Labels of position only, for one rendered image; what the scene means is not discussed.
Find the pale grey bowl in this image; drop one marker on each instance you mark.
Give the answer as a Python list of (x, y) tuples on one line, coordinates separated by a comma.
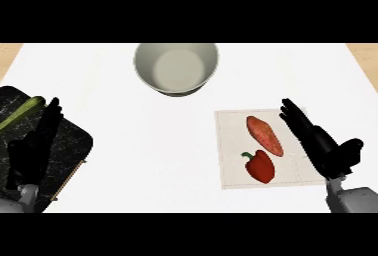
[(176, 68)]

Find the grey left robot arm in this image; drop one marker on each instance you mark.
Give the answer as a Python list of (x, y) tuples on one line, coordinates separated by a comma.
[(21, 198)]

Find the black marble cutting board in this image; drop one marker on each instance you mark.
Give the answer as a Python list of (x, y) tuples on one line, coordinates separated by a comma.
[(68, 146)]

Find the green celery stalk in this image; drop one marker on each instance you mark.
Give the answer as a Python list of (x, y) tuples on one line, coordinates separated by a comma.
[(23, 111)]

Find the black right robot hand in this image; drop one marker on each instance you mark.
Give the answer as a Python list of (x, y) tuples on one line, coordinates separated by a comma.
[(319, 146)]

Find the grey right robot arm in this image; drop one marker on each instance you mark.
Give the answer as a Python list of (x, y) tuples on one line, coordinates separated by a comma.
[(350, 198)]

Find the red bell pepper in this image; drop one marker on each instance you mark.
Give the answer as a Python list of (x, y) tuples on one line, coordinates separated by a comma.
[(260, 166)]

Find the orange sweet potato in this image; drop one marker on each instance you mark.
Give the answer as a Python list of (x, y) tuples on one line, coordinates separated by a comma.
[(265, 135)]

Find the beige placemat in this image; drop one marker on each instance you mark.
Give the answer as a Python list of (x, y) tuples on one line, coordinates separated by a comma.
[(231, 150)]

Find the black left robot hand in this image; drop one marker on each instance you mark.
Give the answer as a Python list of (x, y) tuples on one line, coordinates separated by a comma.
[(36, 146)]

